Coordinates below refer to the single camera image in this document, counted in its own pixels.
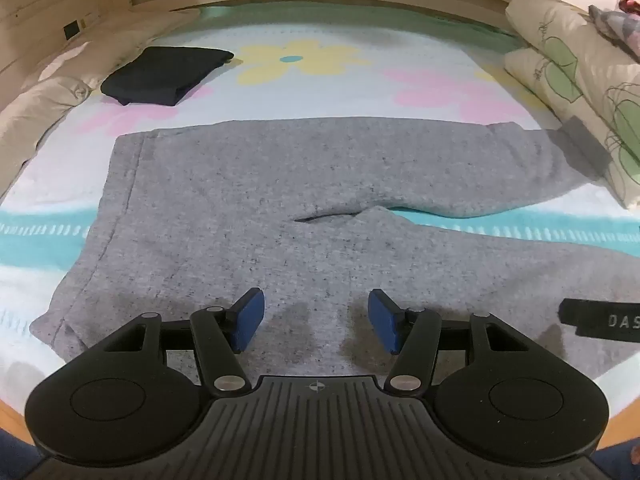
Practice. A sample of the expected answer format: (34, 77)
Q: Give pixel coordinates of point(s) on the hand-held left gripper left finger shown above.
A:
(250, 317)

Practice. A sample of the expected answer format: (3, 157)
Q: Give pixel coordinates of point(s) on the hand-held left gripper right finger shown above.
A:
(382, 320)

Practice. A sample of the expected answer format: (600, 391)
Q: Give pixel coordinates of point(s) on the grey pants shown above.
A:
(280, 185)

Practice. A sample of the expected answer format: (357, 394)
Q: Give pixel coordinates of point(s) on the person's right leg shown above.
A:
(620, 460)

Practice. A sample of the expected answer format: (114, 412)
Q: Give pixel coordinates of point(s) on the person's leg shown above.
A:
(620, 460)
(15, 455)

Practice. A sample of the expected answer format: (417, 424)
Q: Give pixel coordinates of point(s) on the floral print pillow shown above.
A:
(560, 25)
(575, 100)

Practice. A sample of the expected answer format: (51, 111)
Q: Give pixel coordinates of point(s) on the floral bed sheet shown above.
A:
(320, 75)

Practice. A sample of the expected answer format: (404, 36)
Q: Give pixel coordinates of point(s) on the black folded cloth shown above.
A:
(162, 72)

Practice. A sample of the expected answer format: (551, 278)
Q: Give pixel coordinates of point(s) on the person's left leg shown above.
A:
(15, 455)

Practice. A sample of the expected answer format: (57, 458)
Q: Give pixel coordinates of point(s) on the grey patterned cloth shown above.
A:
(617, 25)

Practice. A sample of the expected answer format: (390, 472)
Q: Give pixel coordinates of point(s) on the beige pillow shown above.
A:
(37, 110)

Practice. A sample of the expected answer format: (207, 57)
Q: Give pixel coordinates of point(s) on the dark wall socket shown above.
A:
(72, 29)

